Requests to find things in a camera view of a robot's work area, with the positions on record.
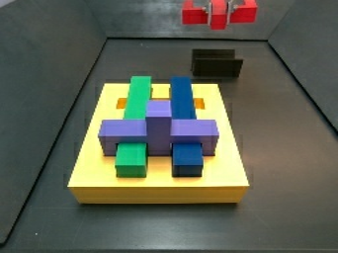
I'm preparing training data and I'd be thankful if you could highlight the purple cross block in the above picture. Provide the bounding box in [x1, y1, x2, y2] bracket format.
[98, 100, 219, 156]

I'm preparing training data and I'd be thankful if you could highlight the blue block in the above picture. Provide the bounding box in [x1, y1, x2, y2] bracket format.
[170, 77, 203, 177]

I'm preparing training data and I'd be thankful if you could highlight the green block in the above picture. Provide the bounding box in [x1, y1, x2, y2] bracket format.
[115, 76, 153, 178]

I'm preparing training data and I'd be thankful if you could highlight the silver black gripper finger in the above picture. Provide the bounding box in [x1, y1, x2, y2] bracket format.
[202, 3, 213, 13]

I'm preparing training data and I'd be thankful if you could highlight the red puzzle block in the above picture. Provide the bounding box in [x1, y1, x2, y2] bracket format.
[181, 0, 258, 30]

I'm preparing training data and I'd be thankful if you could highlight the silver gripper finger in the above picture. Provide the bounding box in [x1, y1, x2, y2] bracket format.
[227, 0, 239, 13]

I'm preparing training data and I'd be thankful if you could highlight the yellow wooden board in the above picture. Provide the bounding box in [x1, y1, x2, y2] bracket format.
[67, 83, 250, 204]

